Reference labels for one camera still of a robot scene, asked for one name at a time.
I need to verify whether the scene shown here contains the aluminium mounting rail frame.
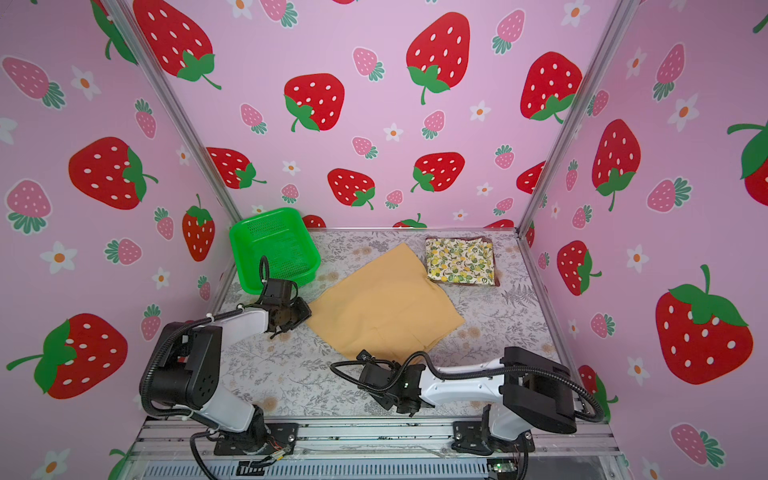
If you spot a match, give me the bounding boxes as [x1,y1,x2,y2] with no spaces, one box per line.
[113,415,634,480]

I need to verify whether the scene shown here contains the green circuit board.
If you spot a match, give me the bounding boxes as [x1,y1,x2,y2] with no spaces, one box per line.
[486,459,519,480]

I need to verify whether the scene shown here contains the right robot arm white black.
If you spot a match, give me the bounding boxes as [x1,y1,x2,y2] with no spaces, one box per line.
[330,347,606,455]

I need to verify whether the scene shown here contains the right aluminium corner post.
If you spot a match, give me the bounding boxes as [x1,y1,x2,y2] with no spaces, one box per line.
[517,0,640,238]

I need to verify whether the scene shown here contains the tan cloth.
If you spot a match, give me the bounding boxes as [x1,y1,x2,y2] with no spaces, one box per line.
[308,244,465,363]

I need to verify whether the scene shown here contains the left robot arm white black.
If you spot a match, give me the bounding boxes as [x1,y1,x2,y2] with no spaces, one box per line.
[139,256,311,453]

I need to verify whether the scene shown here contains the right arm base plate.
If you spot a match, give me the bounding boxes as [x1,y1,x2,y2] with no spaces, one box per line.
[450,421,535,456]

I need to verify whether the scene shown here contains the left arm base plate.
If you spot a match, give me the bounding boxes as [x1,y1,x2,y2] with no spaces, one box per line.
[213,422,299,457]

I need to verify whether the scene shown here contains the aluminium corner post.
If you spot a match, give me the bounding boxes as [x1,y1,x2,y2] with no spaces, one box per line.
[104,0,242,224]
[517,0,640,238]

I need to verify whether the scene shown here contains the yellow lemon print skirt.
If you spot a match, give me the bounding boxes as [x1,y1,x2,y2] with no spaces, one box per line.
[425,236,497,285]

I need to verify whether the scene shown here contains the green plastic basket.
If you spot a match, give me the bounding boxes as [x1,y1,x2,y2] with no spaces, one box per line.
[229,207,322,295]

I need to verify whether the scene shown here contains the left aluminium corner post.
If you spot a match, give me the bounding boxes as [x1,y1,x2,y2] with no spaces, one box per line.
[104,0,242,224]

